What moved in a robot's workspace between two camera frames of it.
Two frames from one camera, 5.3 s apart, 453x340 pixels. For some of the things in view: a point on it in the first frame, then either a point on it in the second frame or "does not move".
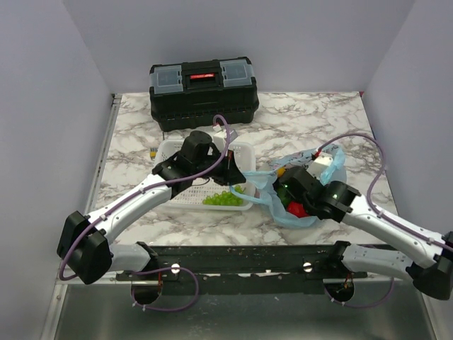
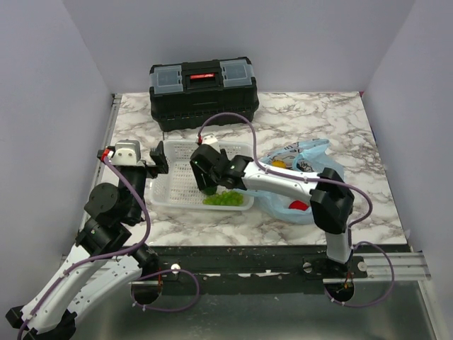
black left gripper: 230,169 → 159,157
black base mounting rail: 254,269 does not move
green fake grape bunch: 225,197 does not move
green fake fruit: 284,195 → 210,190
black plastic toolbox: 192,94 does not move
